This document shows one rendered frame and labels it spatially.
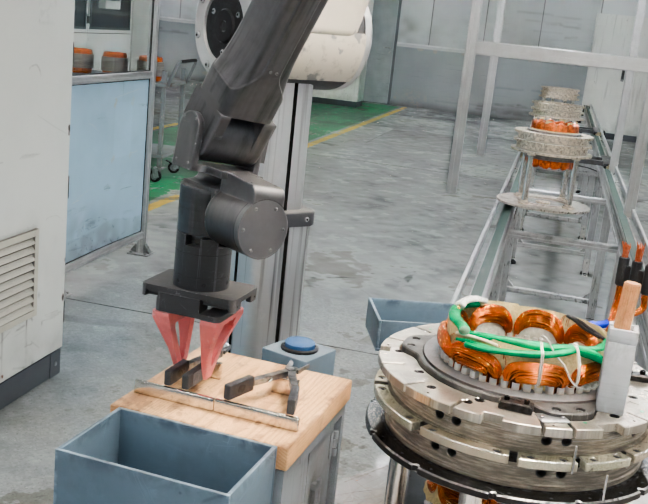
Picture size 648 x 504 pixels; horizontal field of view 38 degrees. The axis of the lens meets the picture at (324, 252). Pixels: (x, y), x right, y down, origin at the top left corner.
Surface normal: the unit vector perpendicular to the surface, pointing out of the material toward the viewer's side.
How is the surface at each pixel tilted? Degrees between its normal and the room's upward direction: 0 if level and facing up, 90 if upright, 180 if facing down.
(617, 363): 90
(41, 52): 90
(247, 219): 90
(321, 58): 111
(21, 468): 0
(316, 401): 0
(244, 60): 76
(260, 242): 90
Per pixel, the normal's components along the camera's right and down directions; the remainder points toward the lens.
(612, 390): -0.27, 0.20
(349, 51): 0.59, 0.42
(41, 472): 0.10, -0.97
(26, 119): 0.96, 0.15
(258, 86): 0.47, 0.65
